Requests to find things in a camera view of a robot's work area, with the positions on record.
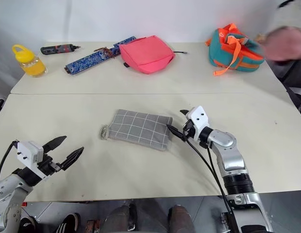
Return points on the blue patterned long case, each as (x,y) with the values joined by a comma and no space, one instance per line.
(87,61)

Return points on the grey checked pouch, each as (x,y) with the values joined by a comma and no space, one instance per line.
(140,128)

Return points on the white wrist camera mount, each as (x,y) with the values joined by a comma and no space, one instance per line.
(27,151)
(198,119)

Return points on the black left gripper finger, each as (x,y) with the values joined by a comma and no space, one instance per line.
(73,157)
(54,142)

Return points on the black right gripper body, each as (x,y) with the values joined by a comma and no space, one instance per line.
(188,131)

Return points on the black red electric screwdriver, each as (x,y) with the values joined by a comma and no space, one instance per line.
(59,49)

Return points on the black white striped shoe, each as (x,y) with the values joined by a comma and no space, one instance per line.
(68,223)

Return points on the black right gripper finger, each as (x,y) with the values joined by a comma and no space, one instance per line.
(184,111)
(175,132)

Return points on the person's light sleeve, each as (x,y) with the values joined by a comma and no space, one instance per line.
(292,12)

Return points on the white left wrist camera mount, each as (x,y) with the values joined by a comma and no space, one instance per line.
(27,151)

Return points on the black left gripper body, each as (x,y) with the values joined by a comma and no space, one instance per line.
(52,166)

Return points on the person's bare hand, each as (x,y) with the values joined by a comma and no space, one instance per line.
(286,43)

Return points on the pink fabric pouch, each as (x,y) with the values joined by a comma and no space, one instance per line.
(145,54)

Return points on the yellow lidded plastic bottle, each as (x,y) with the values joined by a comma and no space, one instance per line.
(31,64)

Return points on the dark rounded shape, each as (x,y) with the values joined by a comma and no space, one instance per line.
(180,218)
(121,218)

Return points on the person's dark trousers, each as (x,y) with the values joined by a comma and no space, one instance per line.
(294,80)

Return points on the red brown small object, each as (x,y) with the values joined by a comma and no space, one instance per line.
(93,227)

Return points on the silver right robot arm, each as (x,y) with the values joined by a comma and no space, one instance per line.
(229,155)

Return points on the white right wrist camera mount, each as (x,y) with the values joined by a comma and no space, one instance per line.
(198,119)

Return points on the teal orange fabric bag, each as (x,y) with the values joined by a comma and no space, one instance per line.
(227,53)

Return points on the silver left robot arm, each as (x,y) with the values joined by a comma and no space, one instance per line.
(7,190)

